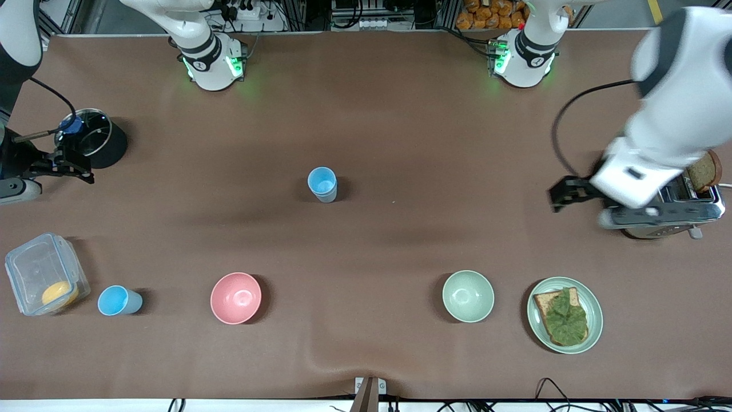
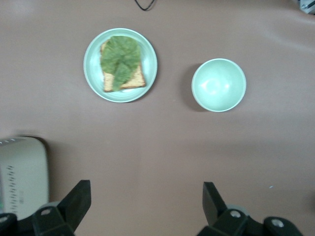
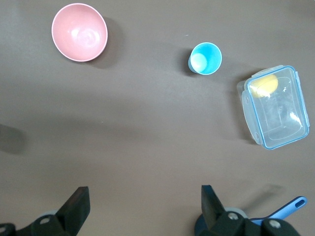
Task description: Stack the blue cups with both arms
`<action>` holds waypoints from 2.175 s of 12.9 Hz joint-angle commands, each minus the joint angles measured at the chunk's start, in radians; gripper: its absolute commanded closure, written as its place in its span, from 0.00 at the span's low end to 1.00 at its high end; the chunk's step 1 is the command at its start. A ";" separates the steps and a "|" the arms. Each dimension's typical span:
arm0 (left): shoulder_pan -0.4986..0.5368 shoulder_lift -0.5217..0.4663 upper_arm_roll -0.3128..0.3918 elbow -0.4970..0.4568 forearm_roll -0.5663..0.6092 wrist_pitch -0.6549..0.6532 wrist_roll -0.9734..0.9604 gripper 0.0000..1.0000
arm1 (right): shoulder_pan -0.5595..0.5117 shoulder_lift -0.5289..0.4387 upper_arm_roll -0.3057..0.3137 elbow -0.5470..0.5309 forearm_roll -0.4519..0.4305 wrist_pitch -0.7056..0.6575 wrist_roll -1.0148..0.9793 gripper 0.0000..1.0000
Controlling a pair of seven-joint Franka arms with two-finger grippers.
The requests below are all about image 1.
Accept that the glass lid blue knob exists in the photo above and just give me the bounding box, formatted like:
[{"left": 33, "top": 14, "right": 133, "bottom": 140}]
[{"left": 55, "top": 109, "right": 113, "bottom": 159}]

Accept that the clear plastic lidded container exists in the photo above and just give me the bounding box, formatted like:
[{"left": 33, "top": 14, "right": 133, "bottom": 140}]
[{"left": 5, "top": 232, "right": 91, "bottom": 316}]

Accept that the beige chrome toaster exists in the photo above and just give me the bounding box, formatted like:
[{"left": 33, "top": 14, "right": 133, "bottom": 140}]
[{"left": 620, "top": 172, "right": 727, "bottom": 240}]

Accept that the brown toast slice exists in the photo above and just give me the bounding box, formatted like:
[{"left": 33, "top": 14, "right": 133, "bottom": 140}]
[{"left": 533, "top": 286, "right": 590, "bottom": 347}]

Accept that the dark brown bread slice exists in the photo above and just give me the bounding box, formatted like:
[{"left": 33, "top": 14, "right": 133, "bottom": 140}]
[{"left": 686, "top": 150, "right": 723, "bottom": 193}]

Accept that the pale green plate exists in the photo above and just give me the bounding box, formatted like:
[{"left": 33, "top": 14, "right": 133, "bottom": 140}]
[{"left": 527, "top": 277, "right": 604, "bottom": 355}]

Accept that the green lettuce leaf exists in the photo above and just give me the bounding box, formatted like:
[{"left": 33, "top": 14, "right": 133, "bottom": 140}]
[{"left": 543, "top": 288, "right": 589, "bottom": 346}]

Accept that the yellow round fruit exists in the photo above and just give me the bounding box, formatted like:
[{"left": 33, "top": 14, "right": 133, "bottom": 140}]
[{"left": 41, "top": 280, "right": 79, "bottom": 307}]

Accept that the pale green bowl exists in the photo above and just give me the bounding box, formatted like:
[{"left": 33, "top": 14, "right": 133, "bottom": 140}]
[{"left": 442, "top": 270, "right": 495, "bottom": 323}]

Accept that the bag of orange buns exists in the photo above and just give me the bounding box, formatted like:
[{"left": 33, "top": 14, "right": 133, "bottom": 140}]
[{"left": 456, "top": 0, "right": 530, "bottom": 31}]

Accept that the brown table cloth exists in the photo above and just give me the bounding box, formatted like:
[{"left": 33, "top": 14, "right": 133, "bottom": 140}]
[{"left": 0, "top": 30, "right": 732, "bottom": 401}]

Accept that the pink bowl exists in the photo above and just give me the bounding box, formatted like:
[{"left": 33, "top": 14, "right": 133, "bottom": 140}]
[{"left": 210, "top": 272, "right": 262, "bottom": 325}]

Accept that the white power strip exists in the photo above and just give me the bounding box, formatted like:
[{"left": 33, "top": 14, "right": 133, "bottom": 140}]
[{"left": 220, "top": 2, "right": 265, "bottom": 22}]

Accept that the black saucepan blue handle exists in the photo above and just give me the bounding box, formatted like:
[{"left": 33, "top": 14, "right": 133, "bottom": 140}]
[{"left": 54, "top": 109, "right": 129, "bottom": 169}]

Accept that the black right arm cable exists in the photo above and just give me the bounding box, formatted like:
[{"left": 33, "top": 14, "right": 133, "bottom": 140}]
[{"left": 14, "top": 76, "right": 78, "bottom": 142}]

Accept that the aluminium frame profile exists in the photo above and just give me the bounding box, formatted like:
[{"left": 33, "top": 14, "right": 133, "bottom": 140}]
[{"left": 40, "top": 0, "right": 87, "bottom": 36}]

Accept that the black looped cable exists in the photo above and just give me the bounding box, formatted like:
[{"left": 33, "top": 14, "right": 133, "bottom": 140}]
[{"left": 534, "top": 377, "right": 572, "bottom": 412}]

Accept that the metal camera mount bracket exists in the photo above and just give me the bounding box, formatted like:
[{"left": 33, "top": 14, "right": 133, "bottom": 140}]
[{"left": 350, "top": 376, "right": 387, "bottom": 412}]

